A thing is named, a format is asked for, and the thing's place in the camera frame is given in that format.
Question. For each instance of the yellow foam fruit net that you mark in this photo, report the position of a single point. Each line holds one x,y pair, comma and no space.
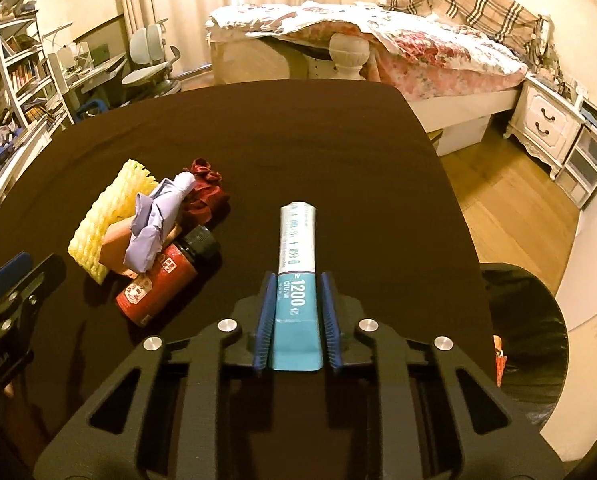
103,215

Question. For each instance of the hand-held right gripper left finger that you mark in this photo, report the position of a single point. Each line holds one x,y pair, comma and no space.
263,325

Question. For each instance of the plaid blanket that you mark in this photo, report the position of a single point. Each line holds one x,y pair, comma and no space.
478,0

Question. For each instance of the white desk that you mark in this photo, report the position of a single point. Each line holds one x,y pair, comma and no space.
93,72

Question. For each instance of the orange plastic bag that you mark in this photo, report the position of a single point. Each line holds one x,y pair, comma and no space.
500,360

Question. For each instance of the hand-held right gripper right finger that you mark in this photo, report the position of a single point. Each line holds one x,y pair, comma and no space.
331,325

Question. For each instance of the crumpled purple paper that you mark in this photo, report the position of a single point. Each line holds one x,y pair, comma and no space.
151,230

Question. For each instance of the bed with floral quilt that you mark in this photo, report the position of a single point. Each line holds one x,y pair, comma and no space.
463,105

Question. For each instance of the dark red crumpled wrapper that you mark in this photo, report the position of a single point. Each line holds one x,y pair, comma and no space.
206,200

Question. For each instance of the white bookshelf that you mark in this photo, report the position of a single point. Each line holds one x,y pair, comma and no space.
23,75

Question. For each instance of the plastic drawer unit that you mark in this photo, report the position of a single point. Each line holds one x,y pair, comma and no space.
586,165

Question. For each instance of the white and teal tube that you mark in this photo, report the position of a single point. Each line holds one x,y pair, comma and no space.
298,260

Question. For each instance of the floral quilt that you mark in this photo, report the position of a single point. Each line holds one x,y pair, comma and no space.
428,50

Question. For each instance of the blue stool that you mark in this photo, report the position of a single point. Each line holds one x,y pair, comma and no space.
91,110

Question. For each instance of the grey office chair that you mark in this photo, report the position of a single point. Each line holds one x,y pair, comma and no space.
148,65

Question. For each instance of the white nightstand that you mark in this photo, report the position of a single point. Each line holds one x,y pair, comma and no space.
543,120

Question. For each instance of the stack of books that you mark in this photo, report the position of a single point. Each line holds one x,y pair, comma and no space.
591,115

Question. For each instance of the white box under bed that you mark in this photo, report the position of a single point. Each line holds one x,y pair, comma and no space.
463,135

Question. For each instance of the orange box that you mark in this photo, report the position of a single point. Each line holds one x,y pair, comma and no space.
116,242

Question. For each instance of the red bottle with black cap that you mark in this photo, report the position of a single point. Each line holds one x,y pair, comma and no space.
163,280

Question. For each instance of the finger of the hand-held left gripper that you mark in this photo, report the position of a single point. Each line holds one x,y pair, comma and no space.
8,275
43,280

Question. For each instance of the white round bed post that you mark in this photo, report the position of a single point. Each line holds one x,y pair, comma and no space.
348,55

